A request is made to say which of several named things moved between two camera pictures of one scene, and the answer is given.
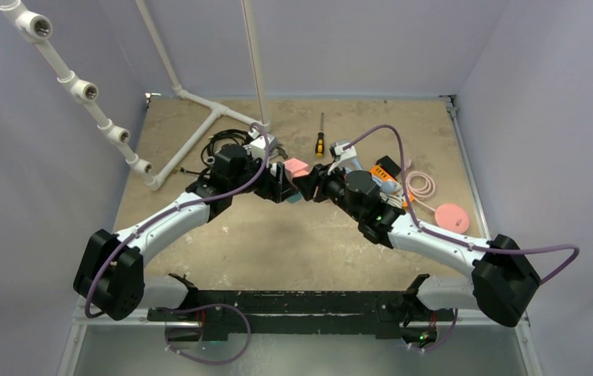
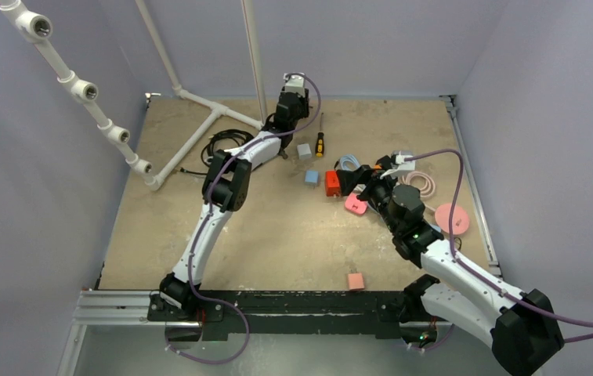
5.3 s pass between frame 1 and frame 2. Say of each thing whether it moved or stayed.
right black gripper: moved
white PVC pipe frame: stayed
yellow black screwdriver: stayed
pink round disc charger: stayed
